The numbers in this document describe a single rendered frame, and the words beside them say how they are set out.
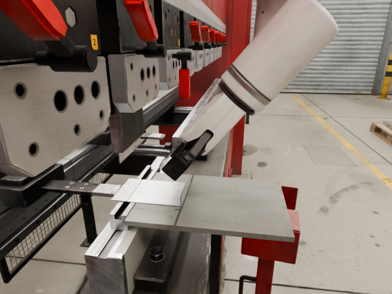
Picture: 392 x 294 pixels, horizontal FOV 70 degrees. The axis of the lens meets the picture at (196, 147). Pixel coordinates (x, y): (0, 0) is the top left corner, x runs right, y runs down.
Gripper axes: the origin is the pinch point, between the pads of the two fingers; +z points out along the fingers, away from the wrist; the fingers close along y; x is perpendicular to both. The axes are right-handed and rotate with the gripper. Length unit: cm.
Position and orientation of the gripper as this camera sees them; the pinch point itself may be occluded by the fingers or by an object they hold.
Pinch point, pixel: (178, 161)
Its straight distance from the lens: 50.0
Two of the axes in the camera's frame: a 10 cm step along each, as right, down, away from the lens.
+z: -6.4, 6.8, 3.6
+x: 7.5, 6.5, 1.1
